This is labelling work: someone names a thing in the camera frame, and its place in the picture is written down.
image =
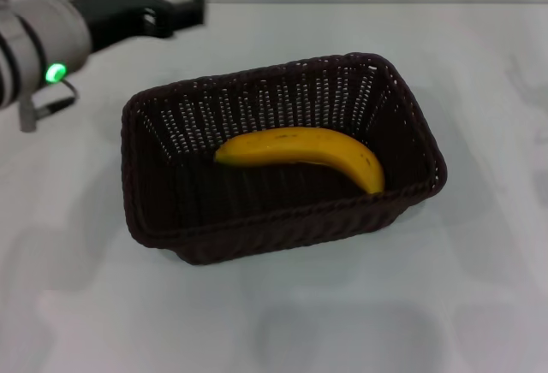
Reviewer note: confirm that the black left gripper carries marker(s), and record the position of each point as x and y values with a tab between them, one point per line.
111	13

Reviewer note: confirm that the yellow banana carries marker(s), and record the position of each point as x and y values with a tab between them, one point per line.
308	146

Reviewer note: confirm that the black woven plastic basket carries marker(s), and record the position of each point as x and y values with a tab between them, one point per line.
265	219

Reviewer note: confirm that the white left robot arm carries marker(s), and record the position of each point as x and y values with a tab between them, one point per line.
47	31

